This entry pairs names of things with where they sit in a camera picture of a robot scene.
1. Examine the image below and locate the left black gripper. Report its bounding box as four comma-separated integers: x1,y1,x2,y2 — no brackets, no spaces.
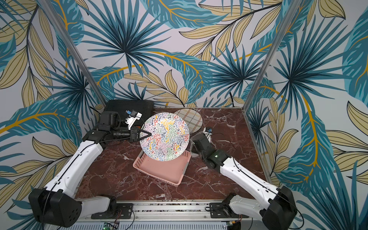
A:
111,125,151,143

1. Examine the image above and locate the colourful squiggle pattern plate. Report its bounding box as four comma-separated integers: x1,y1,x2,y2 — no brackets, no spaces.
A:
140,112,190,162

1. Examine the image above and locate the plaid striped white plate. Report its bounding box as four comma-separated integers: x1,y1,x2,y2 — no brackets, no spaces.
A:
174,108,203,134

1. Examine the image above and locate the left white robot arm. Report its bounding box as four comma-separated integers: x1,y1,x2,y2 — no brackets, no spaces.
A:
28,110,151,228

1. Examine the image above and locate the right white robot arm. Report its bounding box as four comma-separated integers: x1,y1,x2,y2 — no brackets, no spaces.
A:
191,133,298,230

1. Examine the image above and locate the black plastic tool case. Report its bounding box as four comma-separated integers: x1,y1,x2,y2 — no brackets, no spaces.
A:
103,99,154,123

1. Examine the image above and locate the pink perforated plastic basket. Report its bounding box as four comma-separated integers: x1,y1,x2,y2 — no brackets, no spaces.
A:
133,151,191,187

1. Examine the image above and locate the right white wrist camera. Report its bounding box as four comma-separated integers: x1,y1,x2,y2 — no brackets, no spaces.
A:
203,127,213,143

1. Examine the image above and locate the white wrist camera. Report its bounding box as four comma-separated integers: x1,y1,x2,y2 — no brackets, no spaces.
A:
125,110,142,130
203,127,213,143

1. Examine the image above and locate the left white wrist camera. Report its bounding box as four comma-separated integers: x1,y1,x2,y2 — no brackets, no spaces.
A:
125,110,142,130

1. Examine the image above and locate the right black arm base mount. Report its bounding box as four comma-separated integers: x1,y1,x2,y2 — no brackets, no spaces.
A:
205,203,249,219

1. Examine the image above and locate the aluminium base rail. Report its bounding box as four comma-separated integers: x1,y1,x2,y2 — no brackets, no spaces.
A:
69,200,268,230

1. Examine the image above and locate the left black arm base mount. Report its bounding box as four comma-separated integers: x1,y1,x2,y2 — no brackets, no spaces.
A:
91,203,133,219

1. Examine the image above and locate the right aluminium corner post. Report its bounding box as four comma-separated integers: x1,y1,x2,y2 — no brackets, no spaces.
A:
242,1,301,114

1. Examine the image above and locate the aluminium corner post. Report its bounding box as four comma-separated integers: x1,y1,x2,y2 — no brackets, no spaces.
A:
242,1,301,114
38,0,106,107

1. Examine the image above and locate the left aluminium corner post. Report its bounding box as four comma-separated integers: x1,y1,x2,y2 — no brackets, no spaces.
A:
38,0,106,107

